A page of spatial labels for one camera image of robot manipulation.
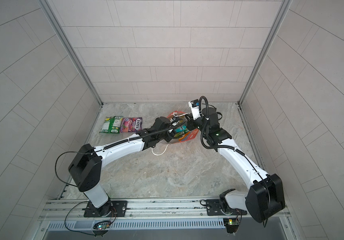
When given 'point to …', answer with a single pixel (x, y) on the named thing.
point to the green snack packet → (112, 124)
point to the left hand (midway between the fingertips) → (176, 125)
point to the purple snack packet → (131, 124)
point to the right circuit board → (231, 224)
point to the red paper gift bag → (182, 133)
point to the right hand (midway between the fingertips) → (185, 114)
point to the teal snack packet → (184, 128)
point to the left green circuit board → (100, 226)
